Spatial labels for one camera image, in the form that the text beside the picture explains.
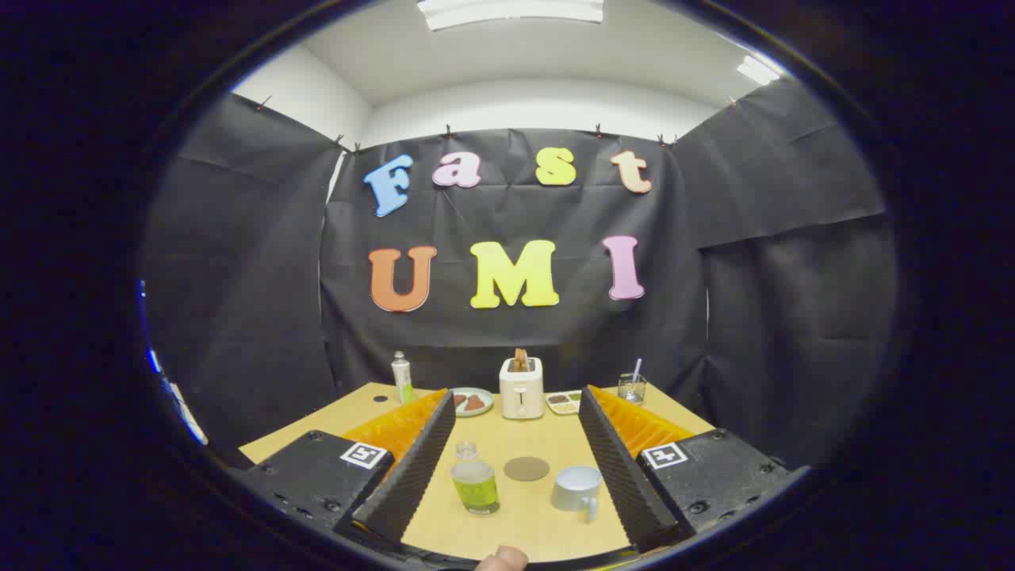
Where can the white and green tube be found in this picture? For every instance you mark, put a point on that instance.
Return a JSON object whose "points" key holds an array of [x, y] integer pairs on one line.
{"points": [[403, 377]]}

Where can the white cup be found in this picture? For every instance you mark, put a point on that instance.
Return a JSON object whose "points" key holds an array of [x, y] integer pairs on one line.
{"points": [[575, 492]]}

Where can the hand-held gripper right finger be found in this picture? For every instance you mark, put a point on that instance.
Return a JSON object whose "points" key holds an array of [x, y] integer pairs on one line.
{"points": [[622, 476]]}

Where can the pale green plate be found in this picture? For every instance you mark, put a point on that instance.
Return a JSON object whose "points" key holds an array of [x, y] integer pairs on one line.
{"points": [[488, 400]]}

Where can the clear drinking glass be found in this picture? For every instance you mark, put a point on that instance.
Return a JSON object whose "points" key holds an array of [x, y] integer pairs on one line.
{"points": [[631, 390]]}

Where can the wooden table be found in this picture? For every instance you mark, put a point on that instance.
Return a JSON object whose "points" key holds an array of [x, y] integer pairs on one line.
{"points": [[507, 436]]}

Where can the black backdrop cloth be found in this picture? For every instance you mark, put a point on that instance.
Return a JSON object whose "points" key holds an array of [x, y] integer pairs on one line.
{"points": [[507, 206]]}

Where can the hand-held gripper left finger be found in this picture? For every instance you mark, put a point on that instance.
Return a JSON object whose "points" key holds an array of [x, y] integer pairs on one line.
{"points": [[412, 476]]}

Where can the white toaster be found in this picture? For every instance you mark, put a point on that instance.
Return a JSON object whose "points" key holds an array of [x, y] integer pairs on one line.
{"points": [[521, 392]]}

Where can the clear juice bottle green label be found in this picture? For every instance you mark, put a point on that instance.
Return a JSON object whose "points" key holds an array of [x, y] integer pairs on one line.
{"points": [[476, 492]]}

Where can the white divided snack tray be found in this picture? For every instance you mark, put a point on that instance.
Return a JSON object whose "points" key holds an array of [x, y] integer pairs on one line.
{"points": [[563, 403]]}

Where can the round brown coaster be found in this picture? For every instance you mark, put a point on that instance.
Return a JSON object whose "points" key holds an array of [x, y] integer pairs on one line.
{"points": [[526, 469]]}

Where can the long ceiling light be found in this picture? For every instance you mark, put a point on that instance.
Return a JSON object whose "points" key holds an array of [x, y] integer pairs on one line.
{"points": [[511, 9]]}

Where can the brown toast slice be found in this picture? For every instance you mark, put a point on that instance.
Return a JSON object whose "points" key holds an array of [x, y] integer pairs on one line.
{"points": [[520, 361]]}

